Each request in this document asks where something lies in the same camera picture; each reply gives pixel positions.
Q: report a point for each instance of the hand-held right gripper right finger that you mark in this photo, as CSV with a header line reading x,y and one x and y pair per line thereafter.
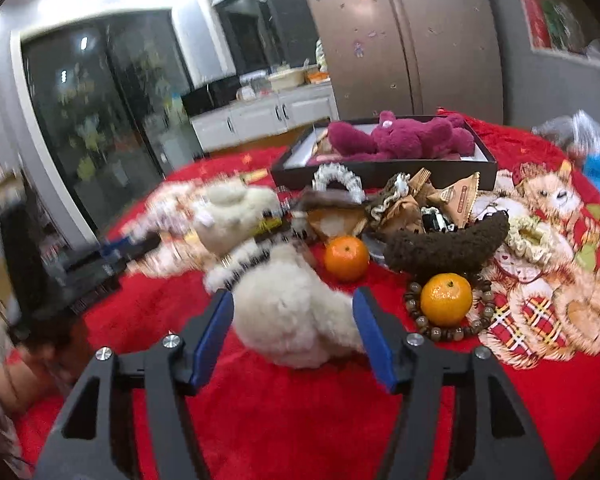
x,y
375,342

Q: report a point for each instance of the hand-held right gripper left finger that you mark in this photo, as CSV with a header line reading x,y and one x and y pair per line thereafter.
x,y
210,342

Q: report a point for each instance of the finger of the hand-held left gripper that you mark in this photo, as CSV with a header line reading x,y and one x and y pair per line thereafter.
x,y
117,248
97,282

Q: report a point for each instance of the orange mandarin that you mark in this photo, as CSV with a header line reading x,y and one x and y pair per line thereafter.
x,y
446,300
347,258

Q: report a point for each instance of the fluffy cream plush toy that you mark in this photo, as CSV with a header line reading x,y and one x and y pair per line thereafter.
x,y
290,315

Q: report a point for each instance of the white fuzzy hair clip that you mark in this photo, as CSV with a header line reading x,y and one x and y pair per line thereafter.
x,y
252,255

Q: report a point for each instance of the cream plush toy with tag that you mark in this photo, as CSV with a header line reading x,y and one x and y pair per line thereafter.
x,y
235,210

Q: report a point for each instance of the black shallow box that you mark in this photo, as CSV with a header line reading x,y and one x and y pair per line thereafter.
x,y
380,176

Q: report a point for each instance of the pink plush bear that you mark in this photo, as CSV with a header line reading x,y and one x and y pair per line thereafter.
x,y
405,140

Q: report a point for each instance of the person's left forearm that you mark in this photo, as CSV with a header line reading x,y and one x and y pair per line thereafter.
x,y
20,390

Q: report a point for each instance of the red printed blanket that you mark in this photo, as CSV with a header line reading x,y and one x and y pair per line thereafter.
x,y
305,425

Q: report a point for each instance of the brown fuzzy hair clip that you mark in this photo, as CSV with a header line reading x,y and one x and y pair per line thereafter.
x,y
445,250

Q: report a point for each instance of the black hair clip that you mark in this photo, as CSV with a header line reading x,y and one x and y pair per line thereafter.
x,y
435,222

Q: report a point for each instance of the glass sliding door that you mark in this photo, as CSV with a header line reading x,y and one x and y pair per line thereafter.
x,y
95,110

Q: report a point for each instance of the brown lace scrunchie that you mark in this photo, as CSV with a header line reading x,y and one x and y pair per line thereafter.
x,y
386,202

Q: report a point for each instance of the black microwave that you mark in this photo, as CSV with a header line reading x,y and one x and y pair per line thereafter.
x,y
205,97

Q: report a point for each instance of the cream lace scrunchie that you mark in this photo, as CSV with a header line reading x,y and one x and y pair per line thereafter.
x,y
517,240

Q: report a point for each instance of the white kitchen cabinet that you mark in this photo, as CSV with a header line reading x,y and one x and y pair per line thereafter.
x,y
260,116

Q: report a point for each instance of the cream basin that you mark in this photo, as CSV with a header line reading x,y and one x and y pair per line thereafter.
x,y
287,80

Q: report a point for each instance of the dark kitchen window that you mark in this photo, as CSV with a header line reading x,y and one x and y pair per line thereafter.
x,y
267,25

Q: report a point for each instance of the clear plastic bag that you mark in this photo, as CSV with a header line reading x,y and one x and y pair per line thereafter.
x,y
575,130

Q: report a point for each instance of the silver refrigerator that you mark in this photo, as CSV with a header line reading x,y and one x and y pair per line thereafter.
x,y
405,35

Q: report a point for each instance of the red box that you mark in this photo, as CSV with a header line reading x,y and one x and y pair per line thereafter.
x,y
535,15

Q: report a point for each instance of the white wall shelf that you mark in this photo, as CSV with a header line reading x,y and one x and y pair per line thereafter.
x,y
570,57

